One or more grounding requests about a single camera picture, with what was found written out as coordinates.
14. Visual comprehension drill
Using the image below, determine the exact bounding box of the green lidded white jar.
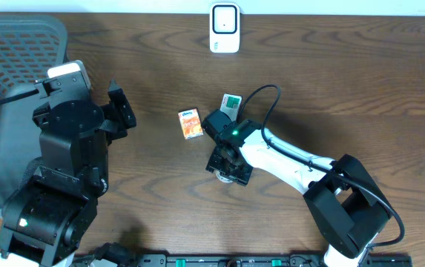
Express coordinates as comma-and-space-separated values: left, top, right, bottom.
215, 172, 233, 183

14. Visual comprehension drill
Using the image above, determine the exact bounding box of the white green carton box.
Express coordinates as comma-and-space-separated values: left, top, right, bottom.
220, 93, 243, 121

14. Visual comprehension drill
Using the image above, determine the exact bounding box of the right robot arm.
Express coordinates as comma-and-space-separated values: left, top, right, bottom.
202, 110, 392, 266

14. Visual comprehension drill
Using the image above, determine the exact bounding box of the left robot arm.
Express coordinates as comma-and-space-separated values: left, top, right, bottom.
0, 80, 136, 266

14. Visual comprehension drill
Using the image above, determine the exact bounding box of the white barcode scanner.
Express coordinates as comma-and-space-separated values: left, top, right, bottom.
209, 2, 240, 53

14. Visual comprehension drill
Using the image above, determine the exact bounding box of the orange tissue pack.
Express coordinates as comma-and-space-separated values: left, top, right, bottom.
178, 108, 203, 139

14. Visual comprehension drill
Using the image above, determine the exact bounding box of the dark grey mesh basket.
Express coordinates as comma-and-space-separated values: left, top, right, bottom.
0, 15, 67, 218

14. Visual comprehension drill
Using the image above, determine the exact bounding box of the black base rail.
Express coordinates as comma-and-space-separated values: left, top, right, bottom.
136, 254, 413, 267

